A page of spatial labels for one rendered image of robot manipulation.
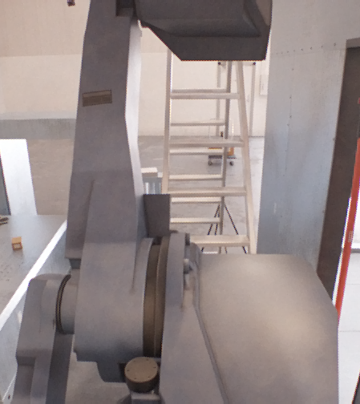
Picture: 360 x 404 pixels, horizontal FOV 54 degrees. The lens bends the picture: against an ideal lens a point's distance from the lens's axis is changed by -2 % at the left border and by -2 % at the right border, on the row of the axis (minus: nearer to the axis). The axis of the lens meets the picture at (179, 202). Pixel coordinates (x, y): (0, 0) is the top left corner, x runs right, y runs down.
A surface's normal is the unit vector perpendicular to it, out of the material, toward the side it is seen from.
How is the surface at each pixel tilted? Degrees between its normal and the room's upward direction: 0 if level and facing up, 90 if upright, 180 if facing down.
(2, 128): 90
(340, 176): 90
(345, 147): 90
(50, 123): 90
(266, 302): 0
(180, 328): 25
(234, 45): 123
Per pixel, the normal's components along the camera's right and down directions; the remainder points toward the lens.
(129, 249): -0.04, -0.44
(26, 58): -0.04, 0.35
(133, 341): -0.04, 0.11
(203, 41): -0.04, 0.80
